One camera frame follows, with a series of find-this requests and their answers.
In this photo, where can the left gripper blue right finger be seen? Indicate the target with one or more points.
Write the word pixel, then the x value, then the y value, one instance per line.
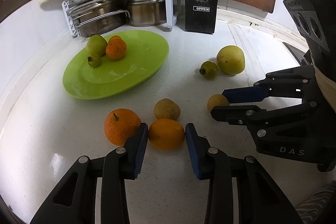
pixel 241 184

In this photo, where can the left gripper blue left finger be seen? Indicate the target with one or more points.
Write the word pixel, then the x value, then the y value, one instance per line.
pixel 73 199

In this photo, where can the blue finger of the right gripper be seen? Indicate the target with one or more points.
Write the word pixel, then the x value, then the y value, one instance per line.
pixel 235 115
pixel 245 95

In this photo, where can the brown small fruit front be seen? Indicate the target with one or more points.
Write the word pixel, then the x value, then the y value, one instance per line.
pixel 217 100

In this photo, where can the brown small fruit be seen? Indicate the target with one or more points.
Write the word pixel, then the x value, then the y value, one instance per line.
pixel 217 100
pixel 166 108

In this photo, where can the yellow pear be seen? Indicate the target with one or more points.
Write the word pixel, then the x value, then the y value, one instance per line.
pixel 231 60

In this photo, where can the small green tomato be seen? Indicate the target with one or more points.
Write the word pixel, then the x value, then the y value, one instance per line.
pixel 209 70
pixel 94 60

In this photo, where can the brown small fruit back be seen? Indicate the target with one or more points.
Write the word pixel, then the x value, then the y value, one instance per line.
pixel 166 108

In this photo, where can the small orange mandarin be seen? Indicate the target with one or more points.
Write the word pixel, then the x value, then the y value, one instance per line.
pixel 166 134

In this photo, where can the orange with stem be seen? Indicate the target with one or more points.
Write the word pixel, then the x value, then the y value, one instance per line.
pixel 121 124

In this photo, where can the large front orange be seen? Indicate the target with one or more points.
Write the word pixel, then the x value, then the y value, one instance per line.
pixel 116 49

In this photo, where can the green apple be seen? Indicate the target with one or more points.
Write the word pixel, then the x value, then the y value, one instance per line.
pixel 96 44

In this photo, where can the striped cloth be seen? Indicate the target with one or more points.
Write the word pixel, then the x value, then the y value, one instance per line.
pixel 320 207

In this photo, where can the green plate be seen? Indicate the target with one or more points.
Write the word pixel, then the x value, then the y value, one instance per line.
pixel 146 53

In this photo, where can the steel pot under rack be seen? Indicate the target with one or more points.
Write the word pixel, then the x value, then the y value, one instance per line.
pixel 145 13

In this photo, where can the steel pan under rack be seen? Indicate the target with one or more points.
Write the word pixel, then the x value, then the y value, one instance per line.
pixel 99 17

